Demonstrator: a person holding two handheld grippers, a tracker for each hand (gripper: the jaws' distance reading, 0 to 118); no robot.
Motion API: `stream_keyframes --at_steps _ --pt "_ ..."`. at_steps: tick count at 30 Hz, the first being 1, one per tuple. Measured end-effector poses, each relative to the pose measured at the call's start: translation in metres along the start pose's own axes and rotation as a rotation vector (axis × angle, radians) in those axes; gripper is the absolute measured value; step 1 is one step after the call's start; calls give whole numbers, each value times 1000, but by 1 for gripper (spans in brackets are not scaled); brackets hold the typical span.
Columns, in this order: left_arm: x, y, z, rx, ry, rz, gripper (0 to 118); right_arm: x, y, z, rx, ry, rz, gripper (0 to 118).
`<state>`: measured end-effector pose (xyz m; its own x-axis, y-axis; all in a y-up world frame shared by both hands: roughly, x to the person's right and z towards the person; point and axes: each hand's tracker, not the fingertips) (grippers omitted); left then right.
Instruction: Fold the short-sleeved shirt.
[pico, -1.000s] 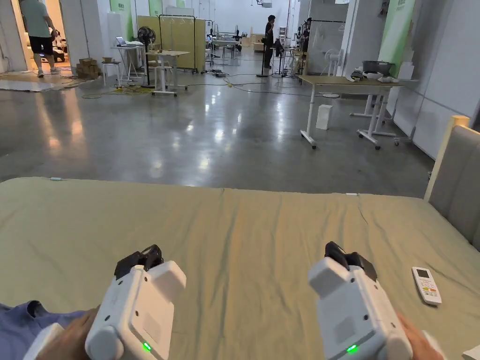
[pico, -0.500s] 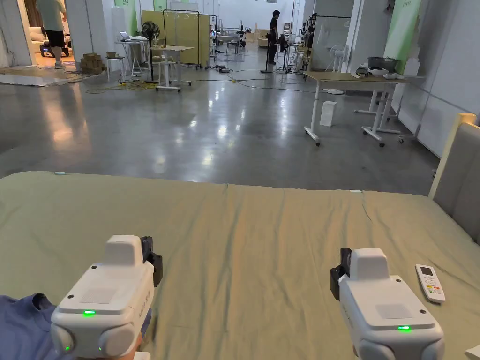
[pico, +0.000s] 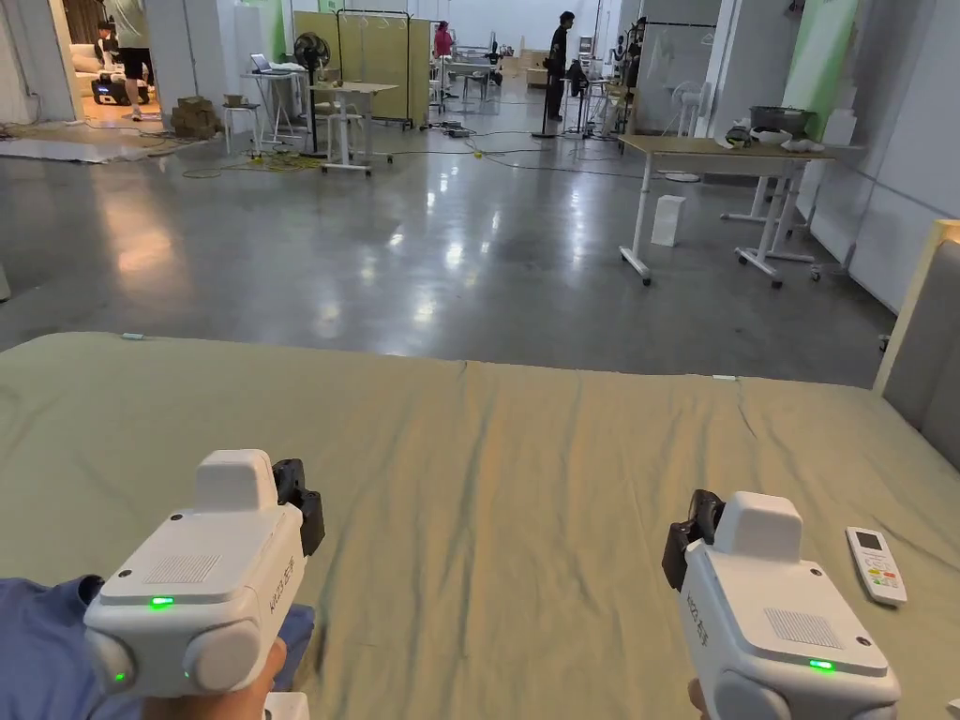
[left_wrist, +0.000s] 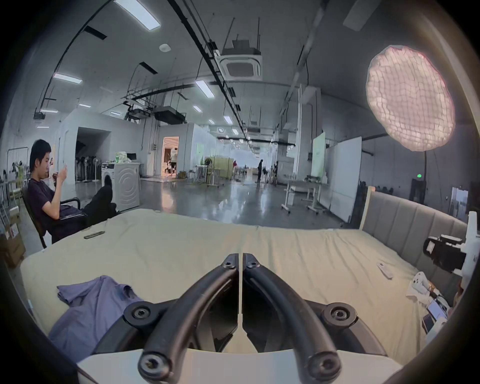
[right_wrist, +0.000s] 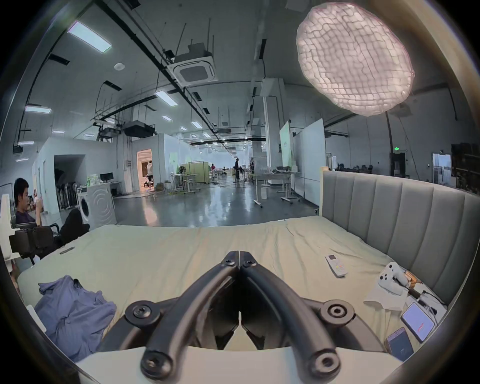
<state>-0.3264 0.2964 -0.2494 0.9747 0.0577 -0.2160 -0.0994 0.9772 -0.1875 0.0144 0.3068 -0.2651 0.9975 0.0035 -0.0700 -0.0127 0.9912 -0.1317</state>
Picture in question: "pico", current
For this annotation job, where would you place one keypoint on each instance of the black wheeled robot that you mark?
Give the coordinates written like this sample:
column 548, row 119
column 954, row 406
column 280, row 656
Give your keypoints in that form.
column 112, row 88

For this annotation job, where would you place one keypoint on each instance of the white standing fan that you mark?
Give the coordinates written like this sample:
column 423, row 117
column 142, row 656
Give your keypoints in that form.
column 688, row 97

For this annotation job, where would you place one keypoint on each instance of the grey padded headboard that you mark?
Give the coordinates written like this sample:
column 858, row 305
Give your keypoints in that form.
column 930, row 360

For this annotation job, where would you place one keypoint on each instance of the bed with pale green sheet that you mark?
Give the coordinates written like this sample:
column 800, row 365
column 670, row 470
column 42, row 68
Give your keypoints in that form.
column 487, row 487

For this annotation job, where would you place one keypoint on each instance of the white carton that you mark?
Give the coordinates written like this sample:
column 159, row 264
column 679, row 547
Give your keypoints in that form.
column 667, row 221

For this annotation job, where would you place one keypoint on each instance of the white remote control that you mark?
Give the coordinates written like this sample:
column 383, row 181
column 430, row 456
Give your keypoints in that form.
column 876, row 566

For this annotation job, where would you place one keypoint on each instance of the person's left hand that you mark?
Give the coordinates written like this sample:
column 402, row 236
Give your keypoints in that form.
column 217, row 709

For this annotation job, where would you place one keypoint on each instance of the pile of cardboard boxes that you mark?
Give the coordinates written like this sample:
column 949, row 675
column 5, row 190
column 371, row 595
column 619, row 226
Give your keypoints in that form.
column 196, row 116

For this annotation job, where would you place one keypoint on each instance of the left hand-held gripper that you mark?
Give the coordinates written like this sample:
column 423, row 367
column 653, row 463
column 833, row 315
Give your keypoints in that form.
column 225, row 577

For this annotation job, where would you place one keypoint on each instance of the black clothes rack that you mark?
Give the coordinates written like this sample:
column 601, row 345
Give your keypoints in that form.
column 375, row 13

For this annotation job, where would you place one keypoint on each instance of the person's right hand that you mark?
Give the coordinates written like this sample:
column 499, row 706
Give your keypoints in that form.
column 698, row 694

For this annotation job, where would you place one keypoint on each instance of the black standing fan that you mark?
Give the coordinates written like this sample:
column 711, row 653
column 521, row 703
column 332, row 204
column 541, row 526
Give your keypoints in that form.
column 311, row 52

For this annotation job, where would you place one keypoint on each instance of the small wooden desk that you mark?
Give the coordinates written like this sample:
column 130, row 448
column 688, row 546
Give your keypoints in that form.
column 352, row 90

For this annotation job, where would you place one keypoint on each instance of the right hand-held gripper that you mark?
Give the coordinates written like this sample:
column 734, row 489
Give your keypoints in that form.
column 772, row 600

